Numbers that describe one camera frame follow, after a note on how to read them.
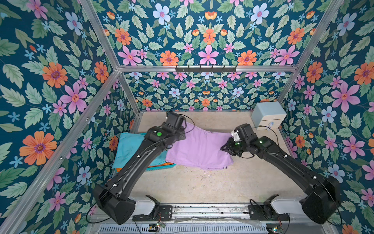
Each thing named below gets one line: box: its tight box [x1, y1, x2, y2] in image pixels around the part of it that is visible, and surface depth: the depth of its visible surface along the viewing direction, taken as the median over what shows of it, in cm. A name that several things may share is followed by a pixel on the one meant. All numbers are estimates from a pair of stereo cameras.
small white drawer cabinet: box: [251, 101, 287, 131], surface depth 103 cm
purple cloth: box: [166, 122, 234, 171], surface depth 76 cm
